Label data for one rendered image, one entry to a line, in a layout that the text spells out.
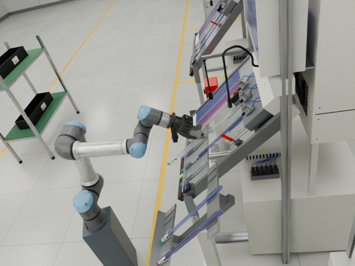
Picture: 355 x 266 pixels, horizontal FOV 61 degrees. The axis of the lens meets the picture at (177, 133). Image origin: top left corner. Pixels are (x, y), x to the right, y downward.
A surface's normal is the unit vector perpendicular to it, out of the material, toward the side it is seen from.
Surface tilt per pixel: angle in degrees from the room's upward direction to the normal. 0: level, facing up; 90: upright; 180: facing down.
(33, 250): 0
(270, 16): 90
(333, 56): 90
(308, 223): 90
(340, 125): 90
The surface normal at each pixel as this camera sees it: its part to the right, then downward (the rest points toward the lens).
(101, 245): 0.21, 0.58
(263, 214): -0.07, 0.64
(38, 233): -0.22, -0.76
